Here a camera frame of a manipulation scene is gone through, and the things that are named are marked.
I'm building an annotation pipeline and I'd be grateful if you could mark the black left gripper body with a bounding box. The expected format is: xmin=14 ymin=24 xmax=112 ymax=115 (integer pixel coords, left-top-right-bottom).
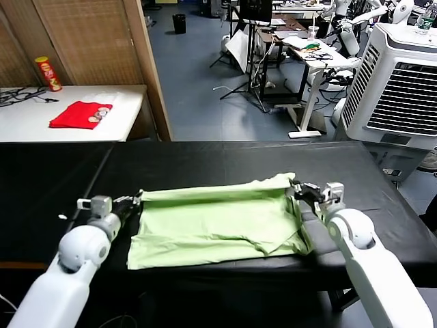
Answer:
xmin=111 ymin=196 xmax=141 ymax=221

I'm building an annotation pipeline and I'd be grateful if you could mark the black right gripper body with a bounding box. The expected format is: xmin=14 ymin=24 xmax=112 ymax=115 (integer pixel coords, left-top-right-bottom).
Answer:
xmin=294 ymin=183 xmax=326 ymax=215

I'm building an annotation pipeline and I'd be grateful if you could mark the light green t-shirt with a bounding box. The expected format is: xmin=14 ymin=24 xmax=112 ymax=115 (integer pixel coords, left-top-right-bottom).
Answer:
xmin=126 ymin=172 xmax=314 ymax=271

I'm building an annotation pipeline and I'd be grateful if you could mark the black wrinkled table cover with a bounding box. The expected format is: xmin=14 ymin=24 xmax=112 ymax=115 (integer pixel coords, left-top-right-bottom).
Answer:
xmin=54 ymin=141 xmax=437 ymax=274

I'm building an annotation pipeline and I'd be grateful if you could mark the white standing desk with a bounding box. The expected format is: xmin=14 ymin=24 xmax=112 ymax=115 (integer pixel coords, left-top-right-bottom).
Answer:
xmin=283 ymin=37 xmax=356 ymax=139

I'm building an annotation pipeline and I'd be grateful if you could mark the black smooth table cover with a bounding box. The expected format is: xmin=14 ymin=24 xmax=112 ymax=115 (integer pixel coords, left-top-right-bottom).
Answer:
xmin=0 ymin=141 xmax=115 ymax=269

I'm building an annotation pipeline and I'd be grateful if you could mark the red folded shirt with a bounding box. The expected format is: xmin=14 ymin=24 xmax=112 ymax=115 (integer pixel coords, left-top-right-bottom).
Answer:
xmin=48 ymin=100 xmax=113 ymax=131

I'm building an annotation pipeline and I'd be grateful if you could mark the grey shoe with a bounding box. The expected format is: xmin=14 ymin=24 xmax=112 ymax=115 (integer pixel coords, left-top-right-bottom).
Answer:
xmin=418 ymin=150 xmax=437 ymax=173

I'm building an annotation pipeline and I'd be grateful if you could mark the black tripod stand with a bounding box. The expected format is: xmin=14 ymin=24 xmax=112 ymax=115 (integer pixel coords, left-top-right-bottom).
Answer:
xmin=210 ymin=18 xmax=266 ymax=103

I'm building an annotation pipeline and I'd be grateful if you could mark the white side table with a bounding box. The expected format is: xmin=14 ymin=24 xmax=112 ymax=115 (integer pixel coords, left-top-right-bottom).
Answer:
xmin=0 ymin=84 xmax=148 ymax=143

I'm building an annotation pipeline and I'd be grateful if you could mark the white air cooler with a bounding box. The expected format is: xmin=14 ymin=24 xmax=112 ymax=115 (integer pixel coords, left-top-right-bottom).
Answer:
xmin=336 ymin=23 xmax=437 ymax=151

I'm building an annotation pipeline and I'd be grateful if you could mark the white reflector board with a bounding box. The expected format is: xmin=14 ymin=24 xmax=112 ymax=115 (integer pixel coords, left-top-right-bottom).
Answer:
xmin=227 ymin=31 xmax=249 ymax=74

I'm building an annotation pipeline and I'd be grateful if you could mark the silver laptop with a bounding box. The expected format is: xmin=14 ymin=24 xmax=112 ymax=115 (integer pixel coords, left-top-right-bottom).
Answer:
xmin=274 ymin=29 xmax=308 ymax=40

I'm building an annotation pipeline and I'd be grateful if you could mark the red chips can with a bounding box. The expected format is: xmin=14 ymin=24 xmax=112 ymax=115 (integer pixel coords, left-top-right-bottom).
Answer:
xmin=34 ymin=56 xmax=63 ymax=92

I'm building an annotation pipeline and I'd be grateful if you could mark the brown wooden desk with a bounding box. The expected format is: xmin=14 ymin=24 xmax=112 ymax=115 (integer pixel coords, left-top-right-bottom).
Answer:
xmin=257 ymin=16 xmax=310 ymax=100

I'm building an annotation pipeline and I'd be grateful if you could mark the white humanoid robot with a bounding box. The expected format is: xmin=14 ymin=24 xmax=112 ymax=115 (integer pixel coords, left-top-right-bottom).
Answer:
xmin=320 ymin=0 xmax=390 ymax=59

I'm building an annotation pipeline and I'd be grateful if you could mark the wooden folding screen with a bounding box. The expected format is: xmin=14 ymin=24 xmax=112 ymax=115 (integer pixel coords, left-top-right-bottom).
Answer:
xmin=0 ymin=0 xmax=173 ymax=142

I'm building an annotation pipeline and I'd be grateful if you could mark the black trash bin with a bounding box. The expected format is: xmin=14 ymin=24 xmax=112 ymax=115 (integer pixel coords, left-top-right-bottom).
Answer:
xmin=172 ymin=14 xmax=187 ymax=35

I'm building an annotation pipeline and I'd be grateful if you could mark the black monitor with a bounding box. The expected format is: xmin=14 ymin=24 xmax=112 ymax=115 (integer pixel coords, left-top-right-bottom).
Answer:
xmin=238 ymin=0 xmax=274 ymax=25

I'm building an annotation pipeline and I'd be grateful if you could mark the clear plastic bottle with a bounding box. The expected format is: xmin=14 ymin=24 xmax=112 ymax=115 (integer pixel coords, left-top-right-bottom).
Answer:
xmin=415 ymin=3 xmax=434 ymax=35

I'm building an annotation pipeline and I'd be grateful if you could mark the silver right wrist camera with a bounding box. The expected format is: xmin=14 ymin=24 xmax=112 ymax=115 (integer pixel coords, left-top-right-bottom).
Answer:
xmin=320 ymin=182 xmax=346 ymax=210

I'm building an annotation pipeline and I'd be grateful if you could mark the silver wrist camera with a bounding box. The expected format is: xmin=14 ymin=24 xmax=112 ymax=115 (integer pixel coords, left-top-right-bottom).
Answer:
xmin=320 ymin=182 xmax=346 ymax=210
xmin=76 ymin=195 xmax=113 ymax=219

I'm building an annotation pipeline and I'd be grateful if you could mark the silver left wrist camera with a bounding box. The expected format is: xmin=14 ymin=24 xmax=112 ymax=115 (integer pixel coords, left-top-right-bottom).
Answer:
xmin=76 ymin=195 xmax=113 ymax=219

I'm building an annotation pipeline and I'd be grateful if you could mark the black cable bundle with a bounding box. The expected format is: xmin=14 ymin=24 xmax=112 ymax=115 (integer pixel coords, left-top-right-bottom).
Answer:
xmin=0 ymin=86 xmax=59 ymax=109

